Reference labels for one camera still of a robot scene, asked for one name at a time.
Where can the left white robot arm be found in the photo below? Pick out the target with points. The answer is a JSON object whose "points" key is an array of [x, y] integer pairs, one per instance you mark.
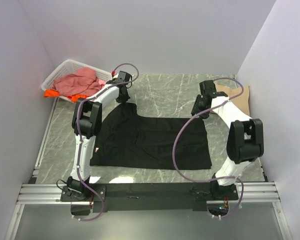
{"points": [[87, 122]]}

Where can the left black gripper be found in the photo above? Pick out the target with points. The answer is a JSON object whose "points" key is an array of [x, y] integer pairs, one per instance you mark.
{"points": [[123, 94]]}

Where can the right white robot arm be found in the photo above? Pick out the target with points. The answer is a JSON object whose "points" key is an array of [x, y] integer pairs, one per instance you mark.
{"points": [[245, 142]]}

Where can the orange t-shirt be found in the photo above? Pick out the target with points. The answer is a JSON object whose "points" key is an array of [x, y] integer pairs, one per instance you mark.
{"points": [[50, 93]]}

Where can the folded tan t-shirt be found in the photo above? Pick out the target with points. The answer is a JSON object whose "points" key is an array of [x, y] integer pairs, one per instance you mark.
{"points": [[242, 101]]}

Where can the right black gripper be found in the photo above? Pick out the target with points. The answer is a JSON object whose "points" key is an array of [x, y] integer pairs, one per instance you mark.
{"points": [[199, 107]]}

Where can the black t-shirt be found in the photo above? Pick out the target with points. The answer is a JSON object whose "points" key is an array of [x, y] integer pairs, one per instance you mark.
{"points": [[129, 140]]}

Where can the pink t-shirt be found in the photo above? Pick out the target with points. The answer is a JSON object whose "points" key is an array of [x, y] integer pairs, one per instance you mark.
{"points": [[84, 82]]}

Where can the white plastic basket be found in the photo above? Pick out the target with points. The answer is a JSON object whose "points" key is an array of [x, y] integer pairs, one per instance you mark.
{"points": [[70, 67]]}

